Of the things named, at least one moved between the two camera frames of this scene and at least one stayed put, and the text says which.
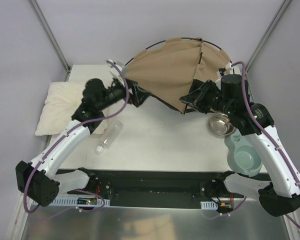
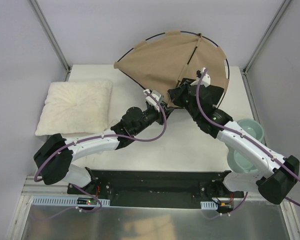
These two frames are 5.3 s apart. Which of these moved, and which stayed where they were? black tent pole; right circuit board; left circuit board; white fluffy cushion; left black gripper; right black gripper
Moved: right black gripper; black tent pole; left black gripper
Stayed: right circuit board; white fluffy cushion; left circuit board
